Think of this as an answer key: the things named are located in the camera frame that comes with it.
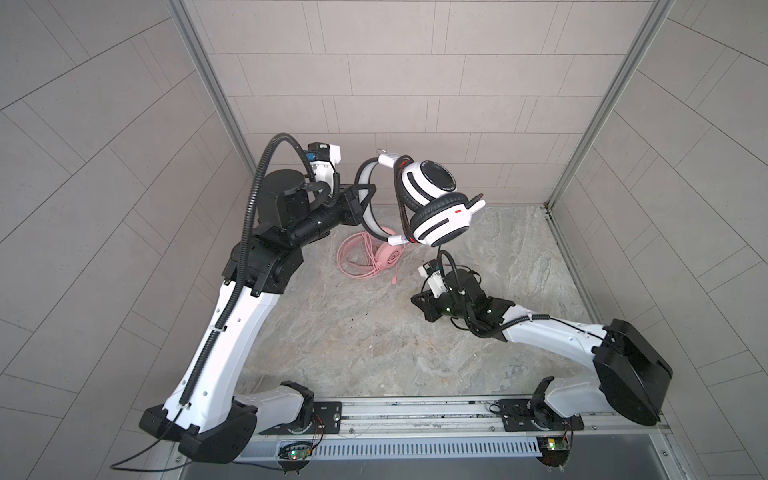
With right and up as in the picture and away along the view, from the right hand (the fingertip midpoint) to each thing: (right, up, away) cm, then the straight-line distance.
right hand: (411, 303), depth 80 cm
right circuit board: (+32, -31, -12) cm, 46 cm away
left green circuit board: (-26, -30, -15) cm, 42 cm away
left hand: (-7, +28, -25) cm, 38 cm away
